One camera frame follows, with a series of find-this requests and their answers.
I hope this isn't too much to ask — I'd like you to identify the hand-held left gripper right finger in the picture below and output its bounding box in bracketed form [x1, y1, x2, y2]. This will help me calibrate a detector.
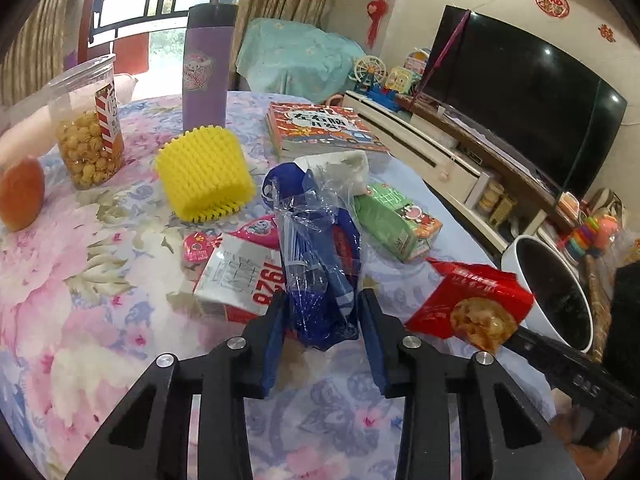
[357, 289, 583, 480]

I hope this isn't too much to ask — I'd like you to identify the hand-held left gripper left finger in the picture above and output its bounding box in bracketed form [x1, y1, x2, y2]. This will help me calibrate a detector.
[65, 292, 288, 480]

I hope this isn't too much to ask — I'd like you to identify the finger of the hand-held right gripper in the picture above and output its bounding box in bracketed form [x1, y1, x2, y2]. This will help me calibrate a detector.
[507, 327, 566, 378]

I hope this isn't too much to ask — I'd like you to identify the blue plastic bag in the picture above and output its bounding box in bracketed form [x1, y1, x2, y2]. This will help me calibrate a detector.
[262, 162, 368, 351]

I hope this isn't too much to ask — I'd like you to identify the white round trash bin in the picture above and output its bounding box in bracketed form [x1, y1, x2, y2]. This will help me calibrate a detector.
[501, 234, 596, 353]

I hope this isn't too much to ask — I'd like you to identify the white and red carton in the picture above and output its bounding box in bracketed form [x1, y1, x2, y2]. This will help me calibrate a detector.
[192, 232, 286, 323]

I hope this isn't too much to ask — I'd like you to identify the red snack bag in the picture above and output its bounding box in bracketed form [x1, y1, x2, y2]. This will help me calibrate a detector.
[404, 259, 535, 353]

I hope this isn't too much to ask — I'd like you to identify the pink cartoon packet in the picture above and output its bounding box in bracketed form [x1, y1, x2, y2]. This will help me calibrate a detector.
[235, 214, 281, 248]

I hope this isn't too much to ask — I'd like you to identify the pink round jelly cup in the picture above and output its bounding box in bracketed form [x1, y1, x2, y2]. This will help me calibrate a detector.
[182, 230, 221, 266]

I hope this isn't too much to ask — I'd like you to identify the yellow spiky cup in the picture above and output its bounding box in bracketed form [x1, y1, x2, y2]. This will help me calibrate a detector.
[155, 126, 257, 223]

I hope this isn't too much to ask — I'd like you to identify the person's right hand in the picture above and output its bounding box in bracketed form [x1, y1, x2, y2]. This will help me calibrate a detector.
[552, 407, 640, 480]

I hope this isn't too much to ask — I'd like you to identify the green drink carton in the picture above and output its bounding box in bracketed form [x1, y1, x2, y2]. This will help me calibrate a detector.
[352, 182, 443, 262]

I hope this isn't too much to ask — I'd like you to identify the white television stand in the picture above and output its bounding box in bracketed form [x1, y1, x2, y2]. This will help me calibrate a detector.
[342, 91, 576, 256]

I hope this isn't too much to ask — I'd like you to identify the colourful picture book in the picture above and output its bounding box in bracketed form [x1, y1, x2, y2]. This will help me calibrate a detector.
[265, 101, 391, 161]

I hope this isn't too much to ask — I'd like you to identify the blue toy base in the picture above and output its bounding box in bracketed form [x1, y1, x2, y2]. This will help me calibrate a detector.
[367, 85, 416, 113]

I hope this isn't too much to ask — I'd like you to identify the black flat television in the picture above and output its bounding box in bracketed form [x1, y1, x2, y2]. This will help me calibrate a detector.
[417, 5, 628, 201]

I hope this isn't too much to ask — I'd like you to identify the colourful toy house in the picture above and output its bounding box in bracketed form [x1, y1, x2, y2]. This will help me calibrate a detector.
[387, 65, 421, 96]

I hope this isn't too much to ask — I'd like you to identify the toy ferris wheel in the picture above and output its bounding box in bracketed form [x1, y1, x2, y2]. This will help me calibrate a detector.
[350, 55, 388, 93]

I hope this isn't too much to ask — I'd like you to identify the clear popcorn jar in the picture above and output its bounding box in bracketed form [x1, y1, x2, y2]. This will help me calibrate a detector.
[47, 53, 127, 191]

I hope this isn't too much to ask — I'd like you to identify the purple thermos bottle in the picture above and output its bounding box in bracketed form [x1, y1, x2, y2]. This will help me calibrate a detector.
[181, 3, 239, 133]

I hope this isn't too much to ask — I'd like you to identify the teal floral cover cloth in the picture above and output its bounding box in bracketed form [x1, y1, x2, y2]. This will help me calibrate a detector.
[235, 17, 366, 103]

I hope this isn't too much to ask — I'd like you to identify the pink toy house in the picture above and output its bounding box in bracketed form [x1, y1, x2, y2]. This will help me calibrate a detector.
[405, 50, 431, 76]

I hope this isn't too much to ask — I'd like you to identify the red apple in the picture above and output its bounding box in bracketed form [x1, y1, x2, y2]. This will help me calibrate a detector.
[0, 157, 46, 232]

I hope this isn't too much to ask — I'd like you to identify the pink stick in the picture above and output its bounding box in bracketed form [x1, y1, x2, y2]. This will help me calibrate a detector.
[420, 10, 471, 96]

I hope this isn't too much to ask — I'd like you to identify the sofa with pink covers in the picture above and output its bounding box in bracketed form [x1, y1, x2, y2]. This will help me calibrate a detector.
[0, 72, 138, 171]

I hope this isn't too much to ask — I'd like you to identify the red heart hanging decoration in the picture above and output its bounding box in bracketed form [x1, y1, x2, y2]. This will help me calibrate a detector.
[365, 0, 403, 48]

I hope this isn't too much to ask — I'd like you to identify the rainbow stacking ring toy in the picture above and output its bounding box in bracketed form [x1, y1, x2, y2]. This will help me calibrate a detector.
[570, 217, 621, 261]

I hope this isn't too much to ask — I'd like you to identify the round red wall sticker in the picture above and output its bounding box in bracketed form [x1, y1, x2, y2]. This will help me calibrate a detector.
[534, 0, 571, 18]

